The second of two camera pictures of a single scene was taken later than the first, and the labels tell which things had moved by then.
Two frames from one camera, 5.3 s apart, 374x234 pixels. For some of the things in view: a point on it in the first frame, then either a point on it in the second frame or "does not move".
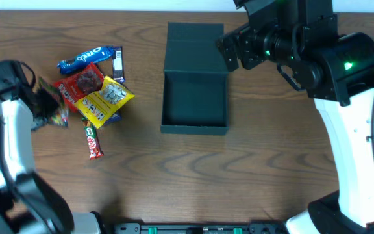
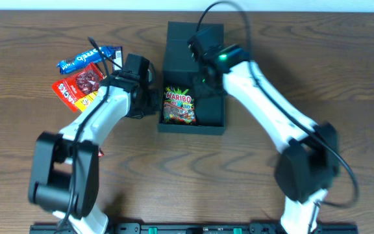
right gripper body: x=231 y=49 to x=211 y=87
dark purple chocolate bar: x=118 y=65 does not move
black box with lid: x=195 y=97 does not move
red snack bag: x=80 y=84 does not move
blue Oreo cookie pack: x=95 y=55 does not move
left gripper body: x=47 y=106 to x=148 y=102
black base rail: x=154 y=228 does not move
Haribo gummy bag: x=61 y=117 to x=178 y=106
